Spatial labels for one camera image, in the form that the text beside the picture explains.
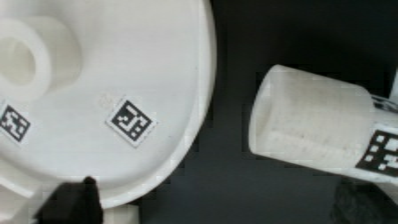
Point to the white front border bar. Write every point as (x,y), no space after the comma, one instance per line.
(123,215)

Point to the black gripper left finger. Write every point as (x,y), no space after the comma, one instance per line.
(72,206)

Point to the white round table top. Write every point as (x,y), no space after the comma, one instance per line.
(107,74)

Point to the white cylindrical table leg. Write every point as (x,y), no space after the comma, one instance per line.
(324,125)

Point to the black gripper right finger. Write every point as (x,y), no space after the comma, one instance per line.
(363,205)

